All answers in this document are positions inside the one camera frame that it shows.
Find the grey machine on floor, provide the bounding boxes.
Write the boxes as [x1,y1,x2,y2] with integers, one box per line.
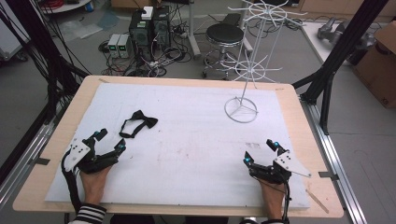
[317,16,377,52]

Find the white foam mat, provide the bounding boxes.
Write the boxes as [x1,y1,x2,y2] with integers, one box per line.
[45,82,312,210]

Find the bundle of black hanging cables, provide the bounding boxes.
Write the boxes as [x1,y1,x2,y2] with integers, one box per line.
[29,0,92,104]

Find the thin wooden stick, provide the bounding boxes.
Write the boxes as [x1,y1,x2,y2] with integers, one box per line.
[304,188,330,215]

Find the white box with black plug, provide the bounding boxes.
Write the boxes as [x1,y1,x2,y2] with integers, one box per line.
[140,6,155,21]

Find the black round stool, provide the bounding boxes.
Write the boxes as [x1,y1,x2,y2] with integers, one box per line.
[201,22,250,80]

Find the black computer tower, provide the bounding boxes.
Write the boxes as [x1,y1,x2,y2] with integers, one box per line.
[151,5,172,50]
[128,8,154,52]

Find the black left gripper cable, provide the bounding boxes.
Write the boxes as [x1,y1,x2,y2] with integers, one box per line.
[61,148,83,216]

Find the person's right sleeve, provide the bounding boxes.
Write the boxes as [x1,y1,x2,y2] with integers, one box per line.
[240,217,285,224]

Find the black metal frame stand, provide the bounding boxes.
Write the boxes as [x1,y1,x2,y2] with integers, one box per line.
[291,0,390,136]
[0,0,90,185]

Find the person's right hand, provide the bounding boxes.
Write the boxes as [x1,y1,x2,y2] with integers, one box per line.
[256,178,287,220]

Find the black bow tie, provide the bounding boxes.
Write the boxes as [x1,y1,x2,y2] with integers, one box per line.
[119,109,159,139]

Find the aluminium rail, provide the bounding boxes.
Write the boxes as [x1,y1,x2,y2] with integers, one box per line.
[0,106,64,211]
[299,96,370,224]

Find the person's striped left sleeve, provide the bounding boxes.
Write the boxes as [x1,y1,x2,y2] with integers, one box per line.
[68,203,107,224]

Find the brown cardboard box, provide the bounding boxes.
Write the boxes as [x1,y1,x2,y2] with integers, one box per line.
[353,20,396,110]

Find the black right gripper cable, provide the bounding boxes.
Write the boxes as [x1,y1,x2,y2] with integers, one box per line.
[250,173,292,224]

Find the grey bench power supply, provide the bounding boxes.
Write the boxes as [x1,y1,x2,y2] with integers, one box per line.
[106,33,121,59]
[117,34,134,60]

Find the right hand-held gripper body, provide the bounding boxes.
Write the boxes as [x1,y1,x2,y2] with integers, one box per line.
[247,149,313,185]

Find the tangle of floor cables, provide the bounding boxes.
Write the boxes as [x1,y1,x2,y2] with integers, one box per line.
[97,18,195,78]

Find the white wire display rack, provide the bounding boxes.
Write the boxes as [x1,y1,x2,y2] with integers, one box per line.
[223,0,308,124]

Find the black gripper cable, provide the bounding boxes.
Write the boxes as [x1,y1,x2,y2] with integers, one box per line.
[61,148,83,216]
[250,173,292,224]

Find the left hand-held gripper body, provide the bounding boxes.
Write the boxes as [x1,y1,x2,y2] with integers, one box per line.
[64,136,120,175]

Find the person's left hand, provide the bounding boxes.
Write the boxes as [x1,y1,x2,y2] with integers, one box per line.
[78,165,113,207]

